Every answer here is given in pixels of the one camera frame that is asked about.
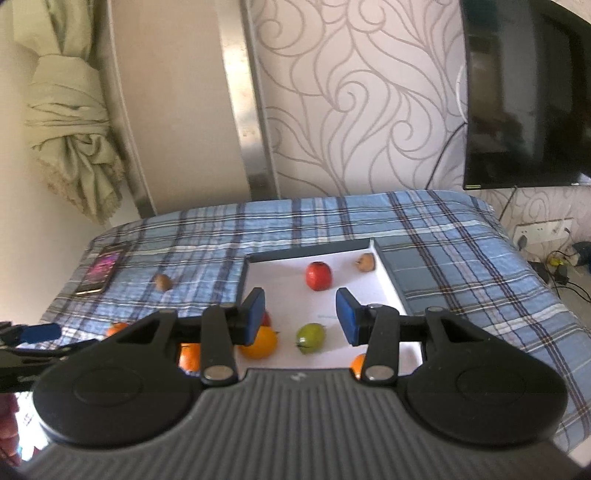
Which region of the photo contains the grey box with white inside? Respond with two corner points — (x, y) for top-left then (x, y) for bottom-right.
(238, 237), (426, 377)

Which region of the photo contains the beige knotted curtain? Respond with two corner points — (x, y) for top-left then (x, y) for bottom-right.
(23, 0), (126, 227)

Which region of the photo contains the smartphone with lit screen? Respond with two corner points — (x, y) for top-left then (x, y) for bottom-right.
(75, 244), (127, 296)

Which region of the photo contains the black television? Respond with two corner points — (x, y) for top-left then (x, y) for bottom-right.
(462, 0), (591, 190)

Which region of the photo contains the dark television cable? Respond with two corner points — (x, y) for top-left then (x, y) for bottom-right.
(430, 121), (466, 191)

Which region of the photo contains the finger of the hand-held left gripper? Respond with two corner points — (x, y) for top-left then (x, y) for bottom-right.
(9, 339), (100, 365)
(0, 322), (62, 345)

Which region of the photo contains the person's left hand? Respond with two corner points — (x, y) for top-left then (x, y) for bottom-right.
(0, 396), (20, 467)

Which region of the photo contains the blue plaid blanket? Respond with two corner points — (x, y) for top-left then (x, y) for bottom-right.
(14, 189), (583, 455)

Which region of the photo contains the red apple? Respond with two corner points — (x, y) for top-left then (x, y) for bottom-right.
(305, 261), (332, 291)

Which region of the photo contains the white wall socket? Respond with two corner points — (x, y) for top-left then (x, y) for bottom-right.
(512, 218), (573, 245)

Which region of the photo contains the yellowish orange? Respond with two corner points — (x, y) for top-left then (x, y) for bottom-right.
(238, 325), (279, 361)

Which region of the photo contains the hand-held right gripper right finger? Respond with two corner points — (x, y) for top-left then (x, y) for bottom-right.
(335, 287), (497, 384)

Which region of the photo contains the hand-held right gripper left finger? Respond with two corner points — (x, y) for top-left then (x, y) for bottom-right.
(104, 287), (267, 386)

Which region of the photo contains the green fruit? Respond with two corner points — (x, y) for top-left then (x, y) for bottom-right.
(296, 323), (327, 354)

